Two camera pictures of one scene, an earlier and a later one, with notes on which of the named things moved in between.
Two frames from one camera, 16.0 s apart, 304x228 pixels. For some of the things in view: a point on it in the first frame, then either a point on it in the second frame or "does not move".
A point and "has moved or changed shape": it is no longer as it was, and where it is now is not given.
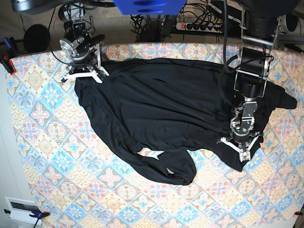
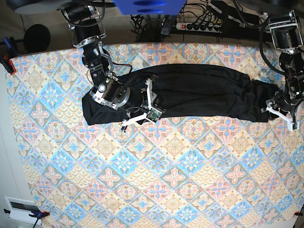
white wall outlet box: x=20 y=210 does not move
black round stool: x=36 y=38 does not move
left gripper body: x=91 y=71 to x=150 y=97
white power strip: x=211 y=27 does not move
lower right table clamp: x=298 y=213 does not move
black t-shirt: x=156 y=113 has moved or changed shape
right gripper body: x=243 y=142 to x=283 y=108
